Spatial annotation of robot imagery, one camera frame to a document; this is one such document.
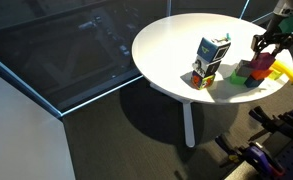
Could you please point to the orange block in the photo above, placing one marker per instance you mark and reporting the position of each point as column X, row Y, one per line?
column 261, row 74

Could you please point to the pink block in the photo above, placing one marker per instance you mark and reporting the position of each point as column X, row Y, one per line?
column 262, row 61

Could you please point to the yellow green fabric cube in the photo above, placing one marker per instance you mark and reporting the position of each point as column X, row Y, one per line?
column 202, row 82

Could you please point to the small lime green block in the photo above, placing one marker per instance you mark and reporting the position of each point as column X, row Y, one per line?
column 274, row 75

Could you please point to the blue lit window frame rail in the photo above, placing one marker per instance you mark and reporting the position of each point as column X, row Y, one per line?
column 26, row 86

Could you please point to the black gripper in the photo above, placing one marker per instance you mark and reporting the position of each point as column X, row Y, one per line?
column 281, row 36

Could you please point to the grey dice block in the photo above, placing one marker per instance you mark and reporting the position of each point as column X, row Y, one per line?
column 243, row 70

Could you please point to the black white fabric cube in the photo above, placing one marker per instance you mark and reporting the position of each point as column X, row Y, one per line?
column 204, row 66

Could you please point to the yellow banana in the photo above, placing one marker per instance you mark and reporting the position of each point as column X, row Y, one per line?
column 287, row 71

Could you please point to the blue black fabric cube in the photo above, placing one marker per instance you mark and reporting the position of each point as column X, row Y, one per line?
column 208, row 49

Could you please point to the black spring clamp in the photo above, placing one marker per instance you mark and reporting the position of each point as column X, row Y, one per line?
column 227, row 145
column 262, row 116

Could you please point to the black perforated mounting board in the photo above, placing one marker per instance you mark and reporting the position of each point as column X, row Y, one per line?
column 292, row 156

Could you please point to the white table base legs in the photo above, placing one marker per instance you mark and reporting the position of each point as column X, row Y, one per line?
column 188, row 123

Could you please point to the metal window frame post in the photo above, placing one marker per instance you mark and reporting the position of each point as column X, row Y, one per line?
column 244, row 8
column 169, row 7

